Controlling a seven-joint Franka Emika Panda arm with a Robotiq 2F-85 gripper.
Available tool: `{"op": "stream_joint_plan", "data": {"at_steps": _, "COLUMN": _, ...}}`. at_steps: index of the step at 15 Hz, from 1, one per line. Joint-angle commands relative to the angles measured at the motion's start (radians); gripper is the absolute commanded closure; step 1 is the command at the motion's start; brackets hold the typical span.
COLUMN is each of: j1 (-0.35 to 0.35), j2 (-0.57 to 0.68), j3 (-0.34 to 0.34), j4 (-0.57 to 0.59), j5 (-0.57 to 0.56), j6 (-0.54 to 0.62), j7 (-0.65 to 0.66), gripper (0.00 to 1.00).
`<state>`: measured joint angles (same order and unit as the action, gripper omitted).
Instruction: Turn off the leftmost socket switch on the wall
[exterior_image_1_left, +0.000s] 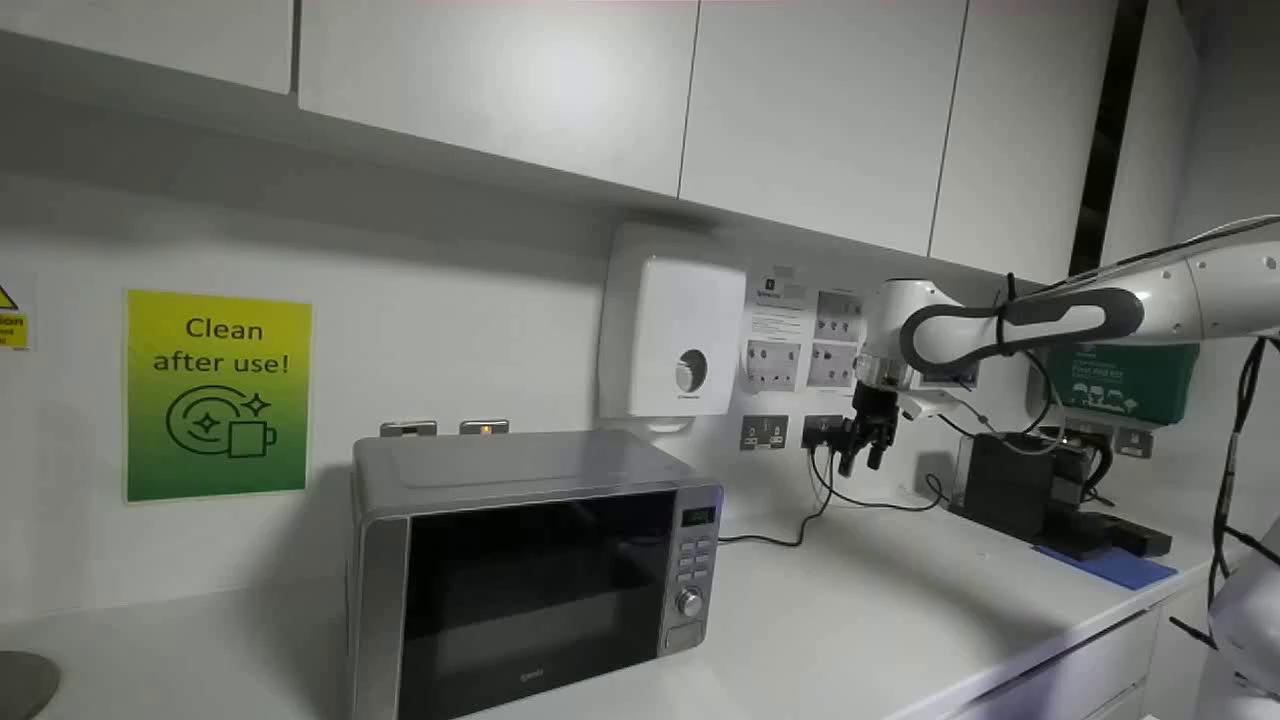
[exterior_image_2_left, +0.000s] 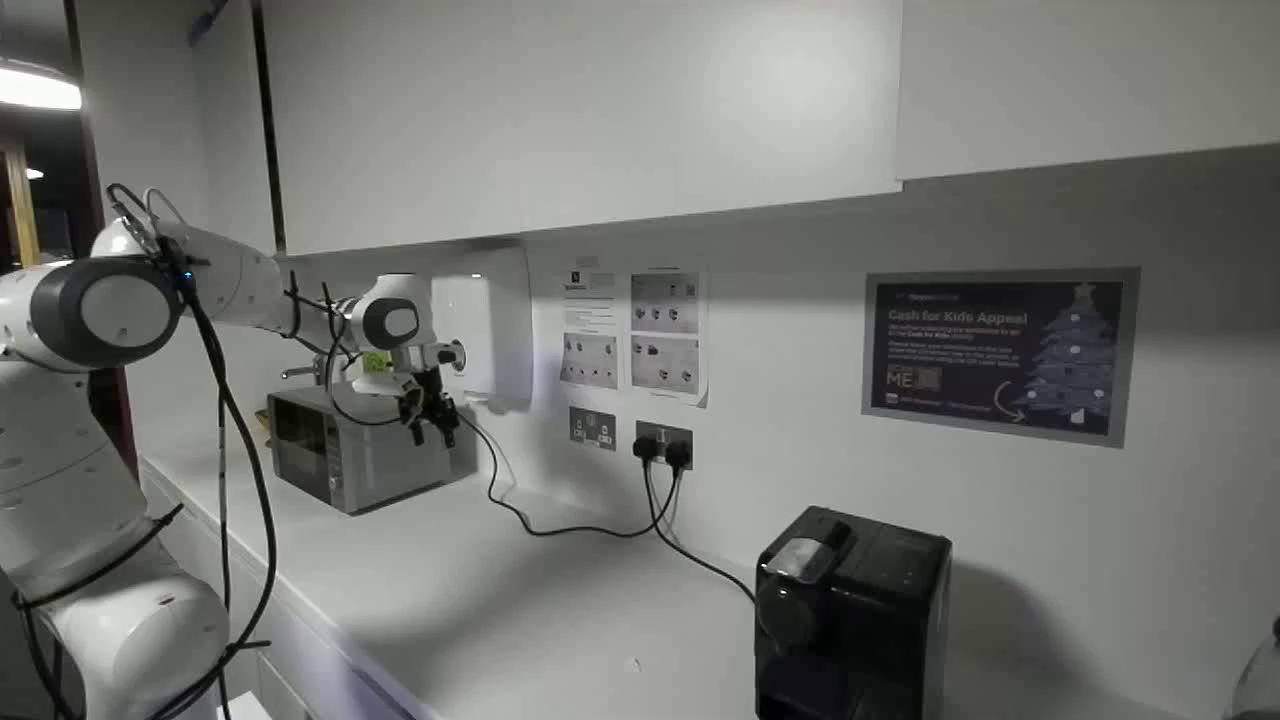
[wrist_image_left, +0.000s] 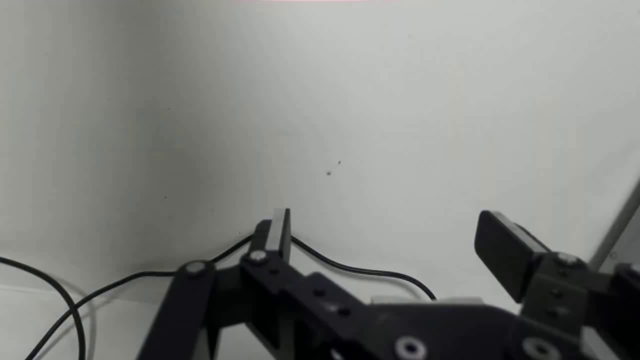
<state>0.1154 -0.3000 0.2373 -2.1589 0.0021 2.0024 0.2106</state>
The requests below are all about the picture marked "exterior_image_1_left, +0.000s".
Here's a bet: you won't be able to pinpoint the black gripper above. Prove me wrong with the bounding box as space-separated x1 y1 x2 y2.
838 376 910 479

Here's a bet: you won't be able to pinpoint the steel double socket plate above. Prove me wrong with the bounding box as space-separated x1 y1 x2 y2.
1114 422 1160 463
736 410 792 453
801 410 851 453

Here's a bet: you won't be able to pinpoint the white instruction sheet two photos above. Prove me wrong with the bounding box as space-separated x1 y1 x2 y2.
803 282 869 394

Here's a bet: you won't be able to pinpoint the black coffee machine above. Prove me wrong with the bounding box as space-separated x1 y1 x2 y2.
959 429 1175 560

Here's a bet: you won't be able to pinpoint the white paper towel dispenser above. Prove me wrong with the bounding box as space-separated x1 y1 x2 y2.
597 223 753 441

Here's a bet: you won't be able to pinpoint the blue mat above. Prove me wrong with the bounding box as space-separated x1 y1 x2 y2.
1034 535 1186 595

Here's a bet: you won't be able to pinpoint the silver microwave oven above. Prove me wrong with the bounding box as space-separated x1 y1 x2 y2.
350 429 728 720

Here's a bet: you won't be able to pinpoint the green clean after use poster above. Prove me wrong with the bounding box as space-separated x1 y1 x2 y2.
124 286 315 509

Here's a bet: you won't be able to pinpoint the yellow warning sticker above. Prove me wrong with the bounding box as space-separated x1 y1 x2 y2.
0 280 32 355

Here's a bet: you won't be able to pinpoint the grey round sink basin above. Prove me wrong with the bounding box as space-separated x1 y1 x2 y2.
0 649 65 720

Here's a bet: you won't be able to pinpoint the black coffee machine power cable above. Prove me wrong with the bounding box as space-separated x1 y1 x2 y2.
826 453 968 515

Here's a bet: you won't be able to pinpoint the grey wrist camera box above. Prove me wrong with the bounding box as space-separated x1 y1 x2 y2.
893 379 945 419

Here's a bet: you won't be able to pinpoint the grey square wall plate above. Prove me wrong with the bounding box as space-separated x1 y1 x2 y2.
912 446 959 509

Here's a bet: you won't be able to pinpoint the black microwave power cable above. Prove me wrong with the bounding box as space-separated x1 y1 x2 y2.
716 445 842 550

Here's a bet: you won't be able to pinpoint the white wall cabinet door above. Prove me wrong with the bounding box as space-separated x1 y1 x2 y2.
292 0 706 199
676 0 973 261
0 0 299 100
928 0 1130 282

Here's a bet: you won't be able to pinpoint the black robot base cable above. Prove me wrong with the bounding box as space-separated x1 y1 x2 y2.
1173 332 1280 656

